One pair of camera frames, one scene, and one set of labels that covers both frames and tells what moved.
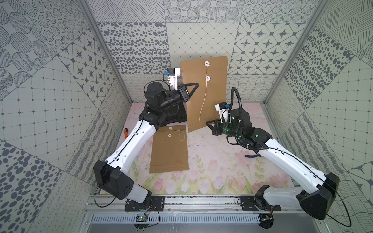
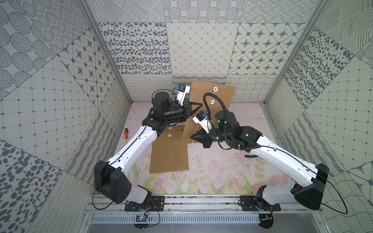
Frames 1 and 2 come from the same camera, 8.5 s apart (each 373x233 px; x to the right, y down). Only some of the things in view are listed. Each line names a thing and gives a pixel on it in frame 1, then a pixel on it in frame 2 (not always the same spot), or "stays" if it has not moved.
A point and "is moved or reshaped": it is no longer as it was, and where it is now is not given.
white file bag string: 207,64 → 205,110
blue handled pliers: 252,156 stays
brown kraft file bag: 211,74 is moved or reshaped
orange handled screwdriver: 126,132 stays
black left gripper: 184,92 → 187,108
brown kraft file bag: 169,149 stays
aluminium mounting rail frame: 115,204 stays
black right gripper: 216,129 → 205,141
